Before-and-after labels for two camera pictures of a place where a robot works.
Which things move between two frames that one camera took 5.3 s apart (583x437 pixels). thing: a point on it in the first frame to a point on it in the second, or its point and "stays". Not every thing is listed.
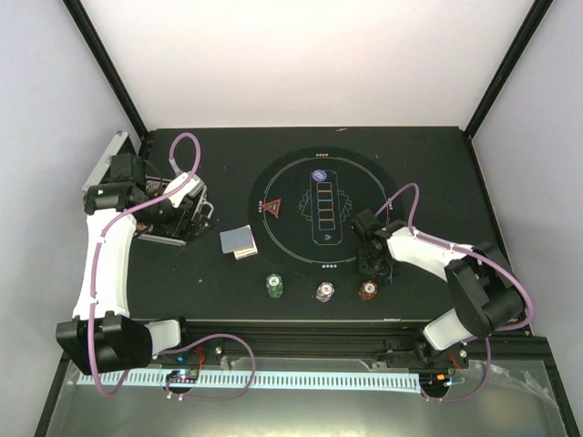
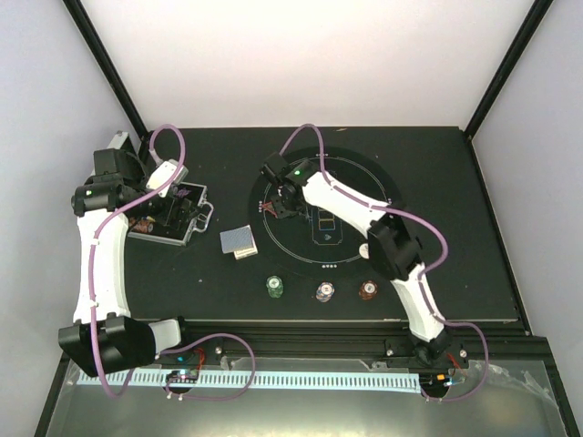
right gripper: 363,268 to 282,212
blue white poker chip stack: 324,291 stays
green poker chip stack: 274,284 stays
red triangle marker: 272,206 stays
